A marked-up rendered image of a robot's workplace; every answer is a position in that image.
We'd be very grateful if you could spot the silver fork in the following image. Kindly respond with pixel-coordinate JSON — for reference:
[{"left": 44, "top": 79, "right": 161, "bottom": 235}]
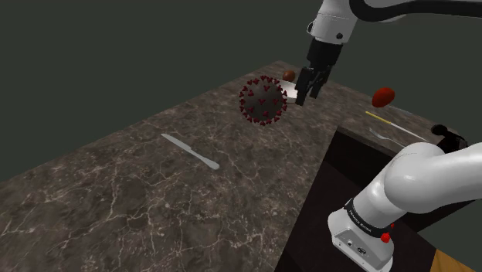
[{"left": 368, "top": 127, "right": 406, "bottom": 149}]

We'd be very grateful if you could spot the silver knife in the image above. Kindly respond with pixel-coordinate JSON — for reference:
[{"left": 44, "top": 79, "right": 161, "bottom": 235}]
[{"left": 160, "top": 132, "right": 221, "bottom": 172}]

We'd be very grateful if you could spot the grey ball with red spikes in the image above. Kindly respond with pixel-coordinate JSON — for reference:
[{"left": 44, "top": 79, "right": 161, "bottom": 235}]
[{"left": 238, "top": 74, "right": 290, "bottom": 127}]

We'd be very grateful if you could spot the dark robot stand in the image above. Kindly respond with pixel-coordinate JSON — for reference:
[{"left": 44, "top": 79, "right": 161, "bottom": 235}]
[{"left": 273, "top": 127, "right": 476, "bottom": 272}]

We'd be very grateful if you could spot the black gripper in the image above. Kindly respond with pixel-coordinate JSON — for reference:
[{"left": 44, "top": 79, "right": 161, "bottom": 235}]
[{"left": 294, "top": 38, "right": 343, "bottom": 107}]

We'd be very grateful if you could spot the red egg-shaped object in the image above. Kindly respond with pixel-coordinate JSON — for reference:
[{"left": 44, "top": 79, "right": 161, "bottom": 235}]
[{"left": 371, "top": 87, "right": 396, "bottom": 109}]

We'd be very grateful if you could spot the yellow-handled thin utensil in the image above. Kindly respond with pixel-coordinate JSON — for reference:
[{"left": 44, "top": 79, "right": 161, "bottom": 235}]
[{"left": 365, "top": 110, "right": 429, "bottom": 143}]

